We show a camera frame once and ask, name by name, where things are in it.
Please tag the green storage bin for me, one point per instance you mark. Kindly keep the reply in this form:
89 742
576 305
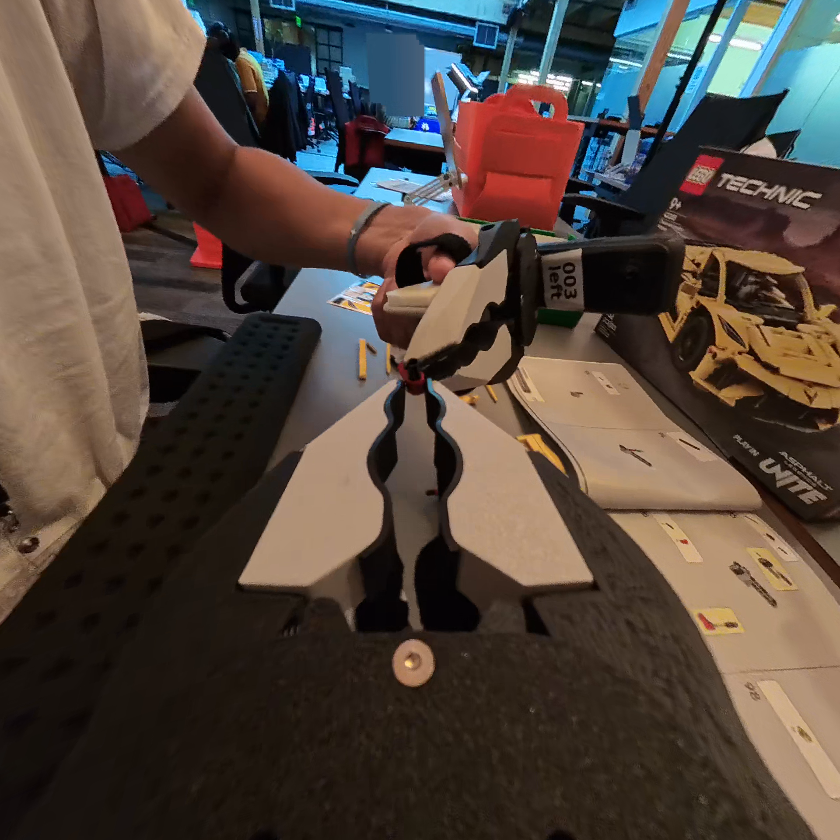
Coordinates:
561 319

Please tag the person's left forearm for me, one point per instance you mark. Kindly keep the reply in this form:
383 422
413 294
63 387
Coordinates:
262 202

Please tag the red office chair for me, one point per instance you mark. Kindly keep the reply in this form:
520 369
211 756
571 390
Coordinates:
361 147

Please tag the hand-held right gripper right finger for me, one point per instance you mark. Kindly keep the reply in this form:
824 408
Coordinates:
519 518

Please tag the open instruction booklet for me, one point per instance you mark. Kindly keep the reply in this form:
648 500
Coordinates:
786 630

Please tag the grey desk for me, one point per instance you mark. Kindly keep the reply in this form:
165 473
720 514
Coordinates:
328 405

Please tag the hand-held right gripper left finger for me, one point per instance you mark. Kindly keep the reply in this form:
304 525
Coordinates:
314 518

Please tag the toy car set box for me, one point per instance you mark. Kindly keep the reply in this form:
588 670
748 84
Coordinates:
754 328

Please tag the black brick beam assembly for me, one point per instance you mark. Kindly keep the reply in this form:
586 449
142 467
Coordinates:
413 381

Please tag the yellow black flat piece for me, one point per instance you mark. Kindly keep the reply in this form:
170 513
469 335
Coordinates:
538 449

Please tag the red plastic carry case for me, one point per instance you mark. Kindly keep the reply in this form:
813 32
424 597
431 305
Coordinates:
519 170

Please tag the scattered yellow black bricks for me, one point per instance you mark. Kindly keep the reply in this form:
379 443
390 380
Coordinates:
361 360

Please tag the colourful printed leaflet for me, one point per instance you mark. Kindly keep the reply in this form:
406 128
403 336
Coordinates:
351 298

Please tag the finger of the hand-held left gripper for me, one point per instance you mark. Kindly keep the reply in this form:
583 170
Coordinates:
499 363
459 301

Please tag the person's white shirt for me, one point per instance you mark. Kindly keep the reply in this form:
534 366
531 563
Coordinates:
65 262

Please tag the person's left hand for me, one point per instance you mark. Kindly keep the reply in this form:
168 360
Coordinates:
393 274

